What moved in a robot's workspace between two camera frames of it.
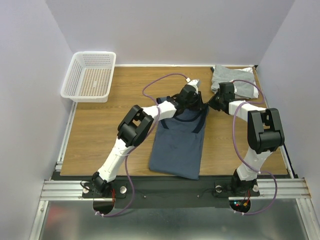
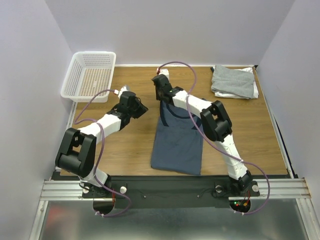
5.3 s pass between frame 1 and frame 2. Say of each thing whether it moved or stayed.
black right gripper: moved
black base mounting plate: stayed
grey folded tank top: stayed
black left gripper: moved
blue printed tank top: stayed
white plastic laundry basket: stayed
